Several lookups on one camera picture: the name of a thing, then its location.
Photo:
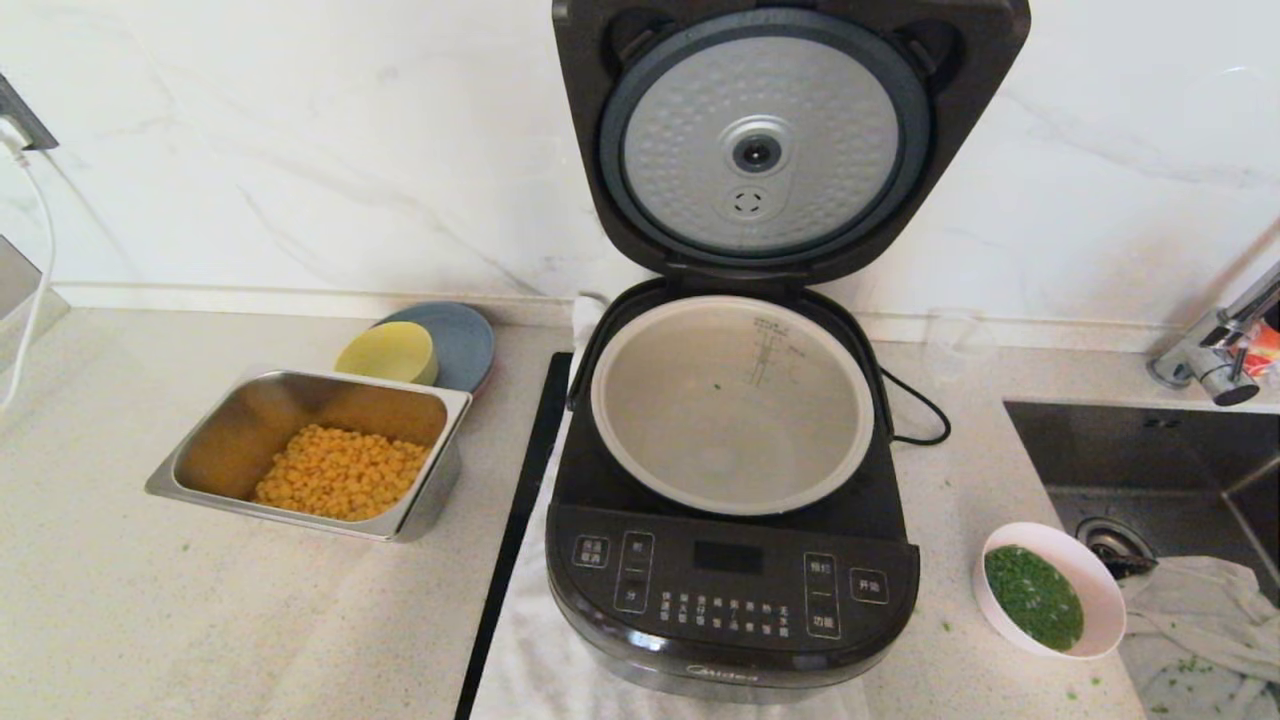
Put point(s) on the metal sink drain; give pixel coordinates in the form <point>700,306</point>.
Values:
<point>1115,545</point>

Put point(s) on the chopped green onions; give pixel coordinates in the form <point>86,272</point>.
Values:
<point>1035,600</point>

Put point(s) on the stainless steel tray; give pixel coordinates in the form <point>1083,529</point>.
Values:
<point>250,420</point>

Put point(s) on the small orange container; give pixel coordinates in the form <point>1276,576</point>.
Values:
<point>1265,345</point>

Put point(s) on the white terry towel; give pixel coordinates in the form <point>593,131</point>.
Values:
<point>520,650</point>

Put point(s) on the yellow corn kernels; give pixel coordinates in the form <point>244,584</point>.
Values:
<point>340,475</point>

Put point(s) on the pink bowl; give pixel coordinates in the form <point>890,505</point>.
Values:
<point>1100,590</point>

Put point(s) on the yellow small bowl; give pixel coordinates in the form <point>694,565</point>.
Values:
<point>385,355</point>

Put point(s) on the grey appliance corner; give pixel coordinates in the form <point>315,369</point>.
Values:
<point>20,290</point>

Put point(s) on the white crumpled cloth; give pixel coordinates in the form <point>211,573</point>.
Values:
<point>1200,620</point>

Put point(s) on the chrome faucet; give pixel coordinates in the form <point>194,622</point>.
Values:
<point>1220,370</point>

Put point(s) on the black rice cooker lid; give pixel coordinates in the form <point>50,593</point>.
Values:
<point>700,130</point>

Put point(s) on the blue grey plate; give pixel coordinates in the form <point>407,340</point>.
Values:
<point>465,340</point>

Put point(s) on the clear measuring cup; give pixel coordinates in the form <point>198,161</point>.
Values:
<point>960,340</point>

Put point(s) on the black Midea rice cooker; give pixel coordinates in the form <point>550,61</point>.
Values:
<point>730,600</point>

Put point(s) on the black flat strip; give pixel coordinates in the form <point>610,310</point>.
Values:
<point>520,520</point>

